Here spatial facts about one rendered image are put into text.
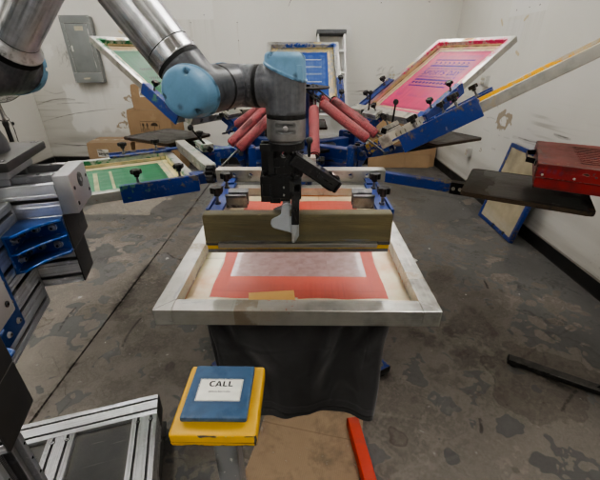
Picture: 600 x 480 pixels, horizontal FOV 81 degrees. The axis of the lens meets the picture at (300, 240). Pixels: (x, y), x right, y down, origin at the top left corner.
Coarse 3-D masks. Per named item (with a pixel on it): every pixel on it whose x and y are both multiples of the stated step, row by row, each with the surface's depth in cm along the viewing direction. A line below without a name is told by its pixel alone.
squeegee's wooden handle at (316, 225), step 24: (216, 216) 74; (240, 216) 74; (264, 216) 74; (312, 216) 74; (336, 216) 74; (360, 216) 74; (384, 216) 74; (216, 240) 77; (240, 240) 77; (264, 240) 77; (288, 240) 77; (312, 240) 77; (336, 240) 77; (360, 240) 77; (384, 240) 77
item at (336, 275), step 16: (304, 208) 127; (320, 208) 127; (336, 208) 127; (304, 256) 96; (320, 256) 96; (336, 256) 96; (352, 256) 96; (368, 256) 96; (304, 272) 89; (320, 272) 89; (336, 272) 89; (352, 272) 89; (368, 272) 89; (304, 288) 83; (320, 288) 83; (336, 288) 83; (352, 288) 83; (368, 288) 83; (384, 288) 83
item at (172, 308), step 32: (256, 192) 138; (320, 192) 137; (192, 256) 89; (416, 288) 77; (160, 320) 72; (192, 320) 71; (224, 320) 71; (256, 320) 71; (288, 320) 71; (320, 320) 71; (352, 320) 71; (384, 320) 71; (416, 320) 71
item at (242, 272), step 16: (256, 208) 127; (272, 208) 127; (240, 256) 96; (256, 256) 96; (272, 256) 96; (288, 256) 96; (224, 272) 89; (240, 272) 89; (256, 272) 89; (272, 272) 89; (288, 272) 89; (224, 288) 83; (240, 288) 83; (256, 288) 83; (272, 288) 83; (288, 288) 83
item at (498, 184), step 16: (400, 176) 174; (416, 176) 171; (480, 176) 163; (496, 176) 163; (512, 176) 163; (528, 176) 163; (464, 192) 145; (480, 192) 144; (496, 192) 144; (512, 192) 144; (528, 192) 144; (544, 192) 144; (560, 192) 144; (544, 208) 132; (560, 208) 130; (576, 208) 129; (592, 208) 129
